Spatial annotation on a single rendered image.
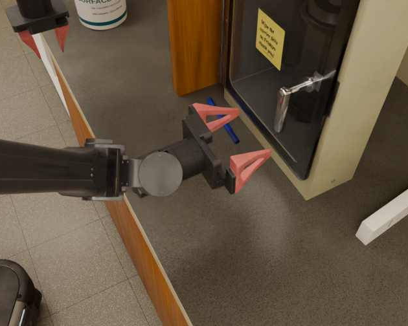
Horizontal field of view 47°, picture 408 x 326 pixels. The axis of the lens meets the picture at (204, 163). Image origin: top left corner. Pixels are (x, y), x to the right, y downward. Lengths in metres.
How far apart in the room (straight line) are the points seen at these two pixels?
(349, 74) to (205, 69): 0.45
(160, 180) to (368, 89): 0.35
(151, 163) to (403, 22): 0.38
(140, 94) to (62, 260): 1.03
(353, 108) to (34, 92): 2.07
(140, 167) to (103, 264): 1.35
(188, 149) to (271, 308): 0.30
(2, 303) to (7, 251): 0.42
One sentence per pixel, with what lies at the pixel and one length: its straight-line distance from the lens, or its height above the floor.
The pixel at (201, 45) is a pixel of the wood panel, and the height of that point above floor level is 1.06.
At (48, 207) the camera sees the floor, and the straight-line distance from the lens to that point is 2.11.
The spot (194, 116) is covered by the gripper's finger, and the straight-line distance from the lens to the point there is 0.71.
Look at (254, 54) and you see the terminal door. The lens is 0.86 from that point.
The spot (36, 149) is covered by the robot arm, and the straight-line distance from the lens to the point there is 0.46.
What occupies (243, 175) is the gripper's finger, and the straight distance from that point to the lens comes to 0.70.
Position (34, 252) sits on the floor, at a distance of 2.01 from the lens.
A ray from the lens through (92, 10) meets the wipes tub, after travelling 1.27.
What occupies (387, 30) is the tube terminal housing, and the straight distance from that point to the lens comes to 0.68.
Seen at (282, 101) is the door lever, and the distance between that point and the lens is 0.72.
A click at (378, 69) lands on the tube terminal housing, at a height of 1.24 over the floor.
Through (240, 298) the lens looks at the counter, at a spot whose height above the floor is 0.94.
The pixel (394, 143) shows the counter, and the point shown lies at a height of 0.94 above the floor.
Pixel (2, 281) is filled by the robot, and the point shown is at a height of 0.24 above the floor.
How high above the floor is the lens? 1.68
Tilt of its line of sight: 52 degrees down
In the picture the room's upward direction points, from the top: straight up
